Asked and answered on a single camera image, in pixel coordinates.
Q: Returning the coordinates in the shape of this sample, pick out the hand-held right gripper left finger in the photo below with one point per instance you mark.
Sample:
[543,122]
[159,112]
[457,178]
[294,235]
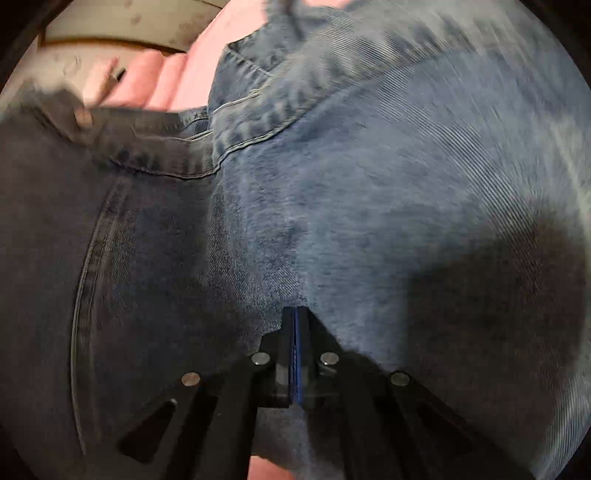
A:
[287,337]

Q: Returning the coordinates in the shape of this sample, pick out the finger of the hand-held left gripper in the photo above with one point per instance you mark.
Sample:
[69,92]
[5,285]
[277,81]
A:
[69,113]

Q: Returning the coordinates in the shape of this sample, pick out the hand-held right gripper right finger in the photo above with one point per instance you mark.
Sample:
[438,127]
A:
[303,337]

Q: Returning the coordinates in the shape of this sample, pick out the blue denim jacket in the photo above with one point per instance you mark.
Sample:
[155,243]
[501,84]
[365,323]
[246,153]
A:
[369,184]

